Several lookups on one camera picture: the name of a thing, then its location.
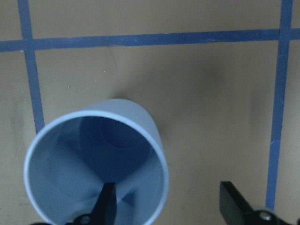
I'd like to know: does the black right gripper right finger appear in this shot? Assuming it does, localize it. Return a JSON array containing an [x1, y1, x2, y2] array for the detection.
[[219, 181, 278, 225]]

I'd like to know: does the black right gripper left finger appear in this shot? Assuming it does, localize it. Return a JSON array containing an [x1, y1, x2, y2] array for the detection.
[[90, 182, 117, 225]]

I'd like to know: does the blue cup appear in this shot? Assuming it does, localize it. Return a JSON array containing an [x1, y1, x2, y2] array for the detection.
[[23, 99, 169, 225]]

